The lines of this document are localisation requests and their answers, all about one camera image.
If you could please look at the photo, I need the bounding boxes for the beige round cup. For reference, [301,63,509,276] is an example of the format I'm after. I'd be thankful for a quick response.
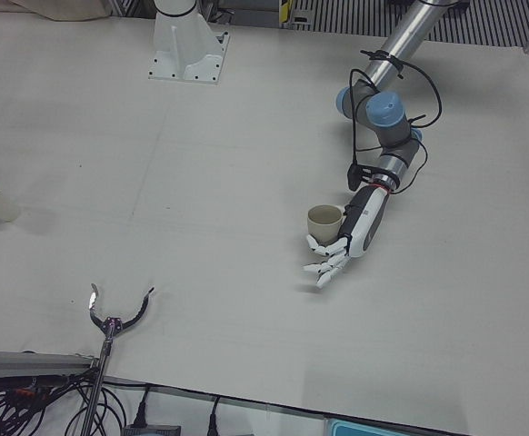
[306,204,344,244]

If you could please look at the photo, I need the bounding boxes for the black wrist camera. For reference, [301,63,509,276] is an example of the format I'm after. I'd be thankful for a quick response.
[346,163,375,192]

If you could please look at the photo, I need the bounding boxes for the light blue plastic bin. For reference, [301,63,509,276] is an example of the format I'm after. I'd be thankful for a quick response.
[325,418,468,436]

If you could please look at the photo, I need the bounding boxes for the aluminium profile post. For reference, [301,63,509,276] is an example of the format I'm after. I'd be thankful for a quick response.
[0,349,98,379]

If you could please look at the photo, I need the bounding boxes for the dark electronics box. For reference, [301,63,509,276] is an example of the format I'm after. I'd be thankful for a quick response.
[122,423,183,436]

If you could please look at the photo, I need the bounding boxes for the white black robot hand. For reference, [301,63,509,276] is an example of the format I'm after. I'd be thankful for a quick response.
[303,184,392,290]

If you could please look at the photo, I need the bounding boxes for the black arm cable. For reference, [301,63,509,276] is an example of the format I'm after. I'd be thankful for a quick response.
[348,49,443,193]

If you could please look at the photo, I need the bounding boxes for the metal claw grabber tool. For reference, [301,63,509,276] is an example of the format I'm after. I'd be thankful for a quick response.
[80,282,155,436]

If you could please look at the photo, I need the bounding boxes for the black cable tangle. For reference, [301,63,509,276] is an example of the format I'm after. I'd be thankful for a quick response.
[0,370,132,436]

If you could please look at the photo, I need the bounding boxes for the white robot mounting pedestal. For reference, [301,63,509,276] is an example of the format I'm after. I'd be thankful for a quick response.
[147,0,230,86]

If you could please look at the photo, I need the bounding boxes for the black plug cable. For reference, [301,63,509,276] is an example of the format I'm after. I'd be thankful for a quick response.
[206,394,224,436]
[133,384,153,428]

